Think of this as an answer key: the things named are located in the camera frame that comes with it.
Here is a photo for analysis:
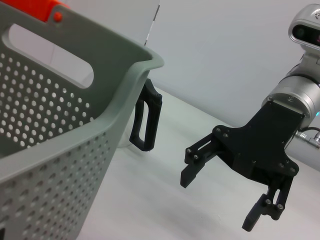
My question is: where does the right wrist camera silver housing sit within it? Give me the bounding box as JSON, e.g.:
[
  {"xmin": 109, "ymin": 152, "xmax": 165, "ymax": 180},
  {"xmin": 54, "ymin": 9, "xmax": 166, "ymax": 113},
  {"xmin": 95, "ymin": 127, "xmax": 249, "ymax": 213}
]
[{"xmin": 287, "ymin": 4, "xmax": 320, "ymax": 53}]

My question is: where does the grey perforated plastic storage bin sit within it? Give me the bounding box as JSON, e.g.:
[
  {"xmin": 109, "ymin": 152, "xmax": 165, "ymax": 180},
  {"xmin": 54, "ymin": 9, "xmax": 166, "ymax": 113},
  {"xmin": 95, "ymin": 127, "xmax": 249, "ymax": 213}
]
[{"xmin": 0, "ymin": 0, "xmax": 165, "ymax": 240}]

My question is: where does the orange bin carry handle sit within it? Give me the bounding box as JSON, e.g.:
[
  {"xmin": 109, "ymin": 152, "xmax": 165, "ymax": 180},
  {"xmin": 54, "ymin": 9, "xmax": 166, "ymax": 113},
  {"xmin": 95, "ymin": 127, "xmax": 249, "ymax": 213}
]
[{"xmin": 42, "ymin": 0, "xmax": 63, "ymax": 24}]

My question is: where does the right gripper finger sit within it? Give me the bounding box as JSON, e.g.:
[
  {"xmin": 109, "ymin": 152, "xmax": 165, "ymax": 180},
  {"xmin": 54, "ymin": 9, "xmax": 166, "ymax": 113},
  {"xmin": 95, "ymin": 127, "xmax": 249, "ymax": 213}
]
[
  {"xmin": 179, "ymin": 131, "xmax": 228, "ymax": 189},
  {"xmin": 241, "ymin": 175, "xmax": 294, "ymax": 231}
]

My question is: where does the glass teapot black handle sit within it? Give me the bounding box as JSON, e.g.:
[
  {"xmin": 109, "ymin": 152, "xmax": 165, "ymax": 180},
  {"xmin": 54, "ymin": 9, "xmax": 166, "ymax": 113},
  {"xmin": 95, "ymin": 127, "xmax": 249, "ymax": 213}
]
[{"xmin": 117, "ymin": 78, "xmax": 163, "ymax": 153}]

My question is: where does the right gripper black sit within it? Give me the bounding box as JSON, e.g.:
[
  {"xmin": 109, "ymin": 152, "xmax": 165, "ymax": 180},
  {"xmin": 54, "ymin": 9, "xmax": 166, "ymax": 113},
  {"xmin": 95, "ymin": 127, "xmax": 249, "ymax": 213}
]
[{"xmin": 212, "ymin": 99, "xmax": 306, "ymax": 186}]

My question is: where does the right gripper cable with connectors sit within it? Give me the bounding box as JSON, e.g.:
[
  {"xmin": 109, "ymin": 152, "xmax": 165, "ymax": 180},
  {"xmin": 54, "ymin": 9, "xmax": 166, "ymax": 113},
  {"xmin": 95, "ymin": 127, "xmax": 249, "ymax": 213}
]
[{"xmin": 293, "ymin": 126, "xmax": 320, "ymax": 151}]

